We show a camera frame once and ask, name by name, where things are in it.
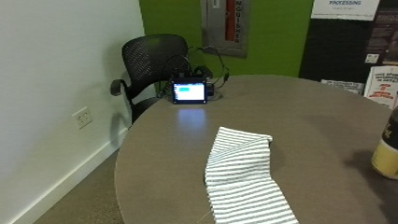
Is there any small white label card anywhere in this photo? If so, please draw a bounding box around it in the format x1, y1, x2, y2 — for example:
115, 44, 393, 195
320, 78, 366, 95

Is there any striped white grey cloth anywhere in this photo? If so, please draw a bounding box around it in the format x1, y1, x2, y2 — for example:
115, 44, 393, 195
203, 126, 301, 224

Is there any black mesh office chair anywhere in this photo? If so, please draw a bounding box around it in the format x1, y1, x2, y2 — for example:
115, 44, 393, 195
110, 34, 192, 125

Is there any fire extinguisher cabinet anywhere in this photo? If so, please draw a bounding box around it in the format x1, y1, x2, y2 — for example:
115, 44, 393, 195
200, 0, 252, 59

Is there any white wall outlet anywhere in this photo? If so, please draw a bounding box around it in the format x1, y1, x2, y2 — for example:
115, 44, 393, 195
71, 106, 95, 130

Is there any black notice board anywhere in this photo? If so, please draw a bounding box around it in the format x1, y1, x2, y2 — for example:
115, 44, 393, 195
299, 0, 398, 94

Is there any dark poster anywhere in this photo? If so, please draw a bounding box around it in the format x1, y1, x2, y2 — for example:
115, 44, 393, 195
366, 7, 398, 65

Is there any white red poster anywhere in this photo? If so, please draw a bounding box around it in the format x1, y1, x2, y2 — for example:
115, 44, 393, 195
364, 65, 398, 110

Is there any white paper sign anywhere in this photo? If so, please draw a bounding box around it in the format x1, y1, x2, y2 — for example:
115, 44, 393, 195
311, 0, 381, 21

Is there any small screen device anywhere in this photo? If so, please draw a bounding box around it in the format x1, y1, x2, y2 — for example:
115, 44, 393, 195
171, 70, 217, 105

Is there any yellow black bottle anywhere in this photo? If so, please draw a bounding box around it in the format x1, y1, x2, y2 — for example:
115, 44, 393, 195
370, 105, 398, 180

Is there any black cable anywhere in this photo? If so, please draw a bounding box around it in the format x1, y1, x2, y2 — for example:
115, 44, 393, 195
187, 45, 232, 94

